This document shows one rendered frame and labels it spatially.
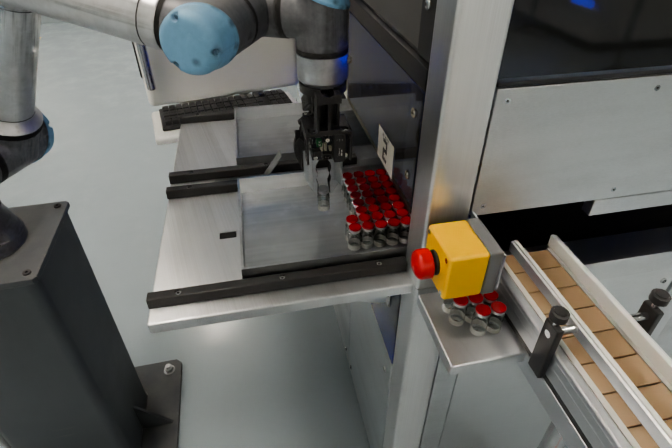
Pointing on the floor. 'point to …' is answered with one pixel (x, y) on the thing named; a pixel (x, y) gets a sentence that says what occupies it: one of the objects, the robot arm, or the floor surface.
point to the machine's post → (450, 145)
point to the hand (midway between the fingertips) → (322, 183)
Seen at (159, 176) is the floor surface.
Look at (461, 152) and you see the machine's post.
